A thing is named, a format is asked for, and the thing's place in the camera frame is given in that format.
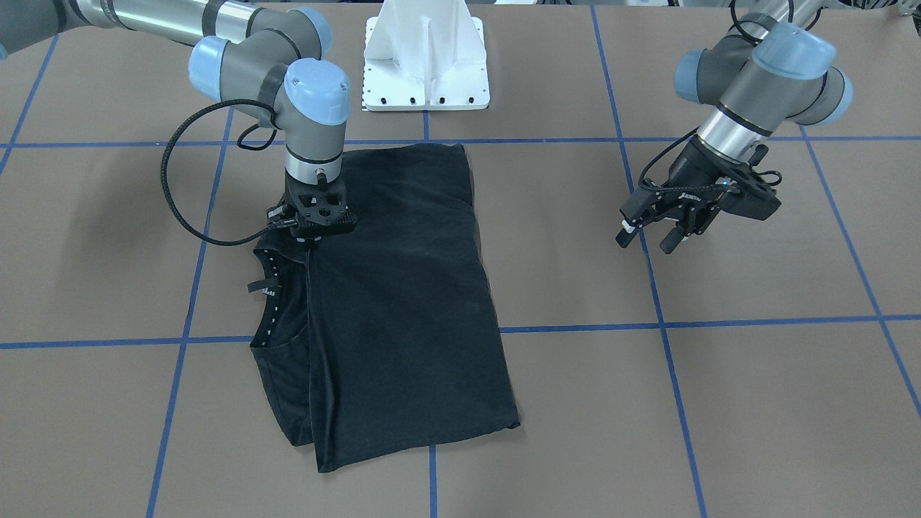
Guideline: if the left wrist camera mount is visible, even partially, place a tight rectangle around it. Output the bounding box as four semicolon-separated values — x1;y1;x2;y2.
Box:
717;162;782;221

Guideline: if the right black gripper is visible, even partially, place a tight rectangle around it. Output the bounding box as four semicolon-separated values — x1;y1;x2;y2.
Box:
268;176;358;237

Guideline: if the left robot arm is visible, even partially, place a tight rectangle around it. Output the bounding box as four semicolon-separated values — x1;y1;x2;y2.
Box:
616;1;854;253

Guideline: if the black graphic t-shirt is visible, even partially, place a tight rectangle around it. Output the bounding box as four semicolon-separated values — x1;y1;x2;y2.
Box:
249;143;520;473

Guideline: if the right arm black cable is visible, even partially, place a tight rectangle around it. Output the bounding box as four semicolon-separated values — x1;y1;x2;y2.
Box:
160;99;296;247

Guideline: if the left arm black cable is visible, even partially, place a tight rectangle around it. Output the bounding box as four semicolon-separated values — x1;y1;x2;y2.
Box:
637;0;796;194

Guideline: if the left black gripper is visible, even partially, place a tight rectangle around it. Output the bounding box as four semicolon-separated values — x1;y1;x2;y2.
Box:
614;137;749;255

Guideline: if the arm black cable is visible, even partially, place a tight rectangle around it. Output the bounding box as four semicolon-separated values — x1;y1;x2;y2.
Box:
160;99;296;247
637;0;796;194

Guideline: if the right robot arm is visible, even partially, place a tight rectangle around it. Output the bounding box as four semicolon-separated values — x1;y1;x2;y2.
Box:
1;1;358;240

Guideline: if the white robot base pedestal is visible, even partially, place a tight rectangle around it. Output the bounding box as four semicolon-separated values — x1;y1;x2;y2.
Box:
362;1;491;112

